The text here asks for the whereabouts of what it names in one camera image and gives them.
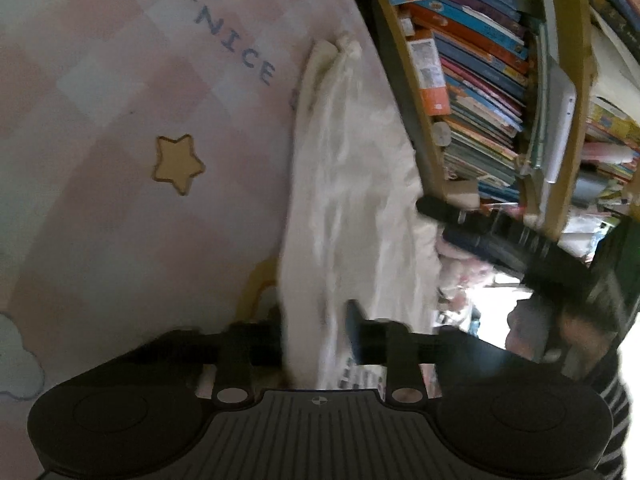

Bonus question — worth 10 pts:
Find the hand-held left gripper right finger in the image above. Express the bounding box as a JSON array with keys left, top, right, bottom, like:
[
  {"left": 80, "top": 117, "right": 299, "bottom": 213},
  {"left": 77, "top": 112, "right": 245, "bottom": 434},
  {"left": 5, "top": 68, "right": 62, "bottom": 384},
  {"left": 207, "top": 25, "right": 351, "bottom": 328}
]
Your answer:
[{"left": 345, "top": 300, "right": 506, "bottom": 406}]

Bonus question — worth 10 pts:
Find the person's right hand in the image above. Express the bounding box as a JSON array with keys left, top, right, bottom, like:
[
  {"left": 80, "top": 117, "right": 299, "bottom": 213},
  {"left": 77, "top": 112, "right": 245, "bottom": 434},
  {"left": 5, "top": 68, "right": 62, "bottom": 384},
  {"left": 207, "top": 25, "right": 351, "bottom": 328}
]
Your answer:
[{"left": 556, "top": 305, "right": 619, "bottom": 377}]

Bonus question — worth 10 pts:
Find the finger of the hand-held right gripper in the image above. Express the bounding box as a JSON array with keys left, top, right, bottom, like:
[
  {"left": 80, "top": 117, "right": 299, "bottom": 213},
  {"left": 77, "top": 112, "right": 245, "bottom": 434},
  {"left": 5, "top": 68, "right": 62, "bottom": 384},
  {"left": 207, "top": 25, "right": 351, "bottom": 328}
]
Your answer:
[
  {"left": 416, "top": 195, "right": 472, "bottom": 225},
  {"left": 440, "top": 225, "right": 495, "bottom": 262}
]

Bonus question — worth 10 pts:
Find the white pink plush bunny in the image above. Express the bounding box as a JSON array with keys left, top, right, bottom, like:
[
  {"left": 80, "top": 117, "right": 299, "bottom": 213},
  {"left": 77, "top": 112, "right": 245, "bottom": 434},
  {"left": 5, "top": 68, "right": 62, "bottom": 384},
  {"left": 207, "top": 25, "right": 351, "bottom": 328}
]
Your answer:
[{"left": 437, "top": 239, "right": 502, "bottom": 312}]

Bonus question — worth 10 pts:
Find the white t-shirt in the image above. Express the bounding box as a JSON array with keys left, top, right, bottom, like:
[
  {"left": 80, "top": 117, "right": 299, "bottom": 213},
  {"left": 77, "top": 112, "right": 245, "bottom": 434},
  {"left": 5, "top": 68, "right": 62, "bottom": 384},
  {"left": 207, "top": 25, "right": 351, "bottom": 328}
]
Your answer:
[{"left": 277, "top": 32, "right": 444, "bottom": 392}]

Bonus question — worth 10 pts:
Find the flat orange white box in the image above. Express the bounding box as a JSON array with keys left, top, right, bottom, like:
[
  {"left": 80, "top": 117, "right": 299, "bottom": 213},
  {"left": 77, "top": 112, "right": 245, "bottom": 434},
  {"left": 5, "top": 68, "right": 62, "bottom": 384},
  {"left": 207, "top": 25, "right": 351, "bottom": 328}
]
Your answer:
[{"left": 407, "top": 37, "right": 451, "bottom": 119}]

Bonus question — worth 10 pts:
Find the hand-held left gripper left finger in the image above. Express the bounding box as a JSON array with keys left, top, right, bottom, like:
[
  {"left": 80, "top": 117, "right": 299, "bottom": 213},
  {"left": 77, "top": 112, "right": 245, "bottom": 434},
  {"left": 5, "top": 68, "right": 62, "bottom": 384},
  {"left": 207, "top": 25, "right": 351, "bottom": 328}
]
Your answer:
[{"left": 125, "top": 320, "right": 284, "bottom": 406}]

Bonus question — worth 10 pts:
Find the white square pen holder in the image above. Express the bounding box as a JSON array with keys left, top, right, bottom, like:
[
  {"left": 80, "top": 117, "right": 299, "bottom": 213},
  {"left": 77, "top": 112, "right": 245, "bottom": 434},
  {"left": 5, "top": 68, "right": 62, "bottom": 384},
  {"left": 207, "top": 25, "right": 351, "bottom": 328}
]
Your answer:
[{"left": 445, "top": 179, "right": 482, "bottom": 209}]

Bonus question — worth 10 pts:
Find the pile of thin booklets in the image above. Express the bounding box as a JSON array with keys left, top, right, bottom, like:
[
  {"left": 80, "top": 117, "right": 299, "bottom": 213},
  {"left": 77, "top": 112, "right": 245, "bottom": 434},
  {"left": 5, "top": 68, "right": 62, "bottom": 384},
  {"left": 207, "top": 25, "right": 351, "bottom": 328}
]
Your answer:
[{"left": 584, "top": 0, "right": 640, "bottom": 187}]

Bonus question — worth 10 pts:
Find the silver laptop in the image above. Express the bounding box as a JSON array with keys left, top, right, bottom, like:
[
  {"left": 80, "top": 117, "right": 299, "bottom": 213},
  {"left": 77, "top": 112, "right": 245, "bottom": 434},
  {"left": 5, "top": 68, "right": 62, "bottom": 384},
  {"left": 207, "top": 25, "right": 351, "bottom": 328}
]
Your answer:
[{"left": 537, "top": 20, "right": 579, "bottom": 184}]

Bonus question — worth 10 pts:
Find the wooden bookshelf with white frame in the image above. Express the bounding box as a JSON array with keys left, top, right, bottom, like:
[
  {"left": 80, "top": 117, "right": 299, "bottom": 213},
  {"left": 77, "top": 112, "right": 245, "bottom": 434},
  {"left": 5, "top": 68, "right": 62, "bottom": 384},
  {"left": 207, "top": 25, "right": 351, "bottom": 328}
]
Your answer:
[{"left": 357, "top": 0, "right": 640, "bottom": 242}]

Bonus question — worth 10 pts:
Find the pink checked cartoon desk mat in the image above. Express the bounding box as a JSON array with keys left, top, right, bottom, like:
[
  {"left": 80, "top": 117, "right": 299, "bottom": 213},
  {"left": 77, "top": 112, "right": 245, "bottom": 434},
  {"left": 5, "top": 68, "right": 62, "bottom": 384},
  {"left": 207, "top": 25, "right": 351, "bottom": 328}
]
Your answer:
[{"left": 0, "top": 0, "right": 417, "bottom": 461}]

